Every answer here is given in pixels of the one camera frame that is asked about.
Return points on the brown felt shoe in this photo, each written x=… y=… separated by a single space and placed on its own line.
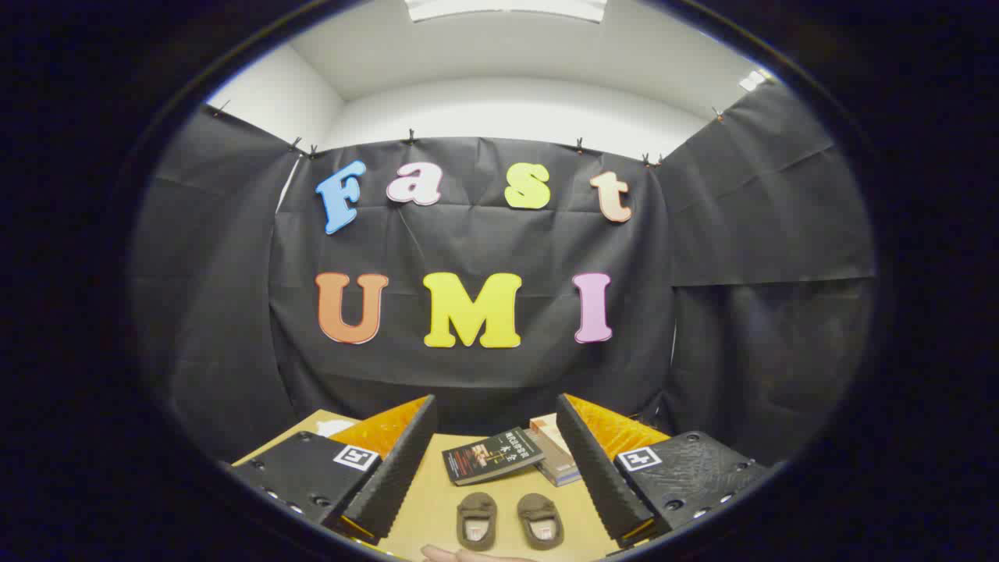
x=477 y=507
x=540 y=507

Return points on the black cover book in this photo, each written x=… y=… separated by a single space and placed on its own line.
x=484 y=460

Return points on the tan spine book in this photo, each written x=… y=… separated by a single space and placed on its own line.
x=558 y=462

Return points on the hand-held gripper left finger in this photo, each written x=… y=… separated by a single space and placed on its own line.
x=398 y=476

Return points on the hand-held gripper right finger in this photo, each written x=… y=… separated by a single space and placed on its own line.
x=597 y=476

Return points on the white plush toy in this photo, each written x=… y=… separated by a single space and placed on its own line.
x=335 y=428

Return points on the small ceiling light panel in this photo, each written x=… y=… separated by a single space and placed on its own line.
x=753 y=80

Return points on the dark blue book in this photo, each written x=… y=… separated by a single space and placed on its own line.
x=563 y=478

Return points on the long ceiling light panel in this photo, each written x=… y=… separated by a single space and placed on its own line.
x=507 y=8

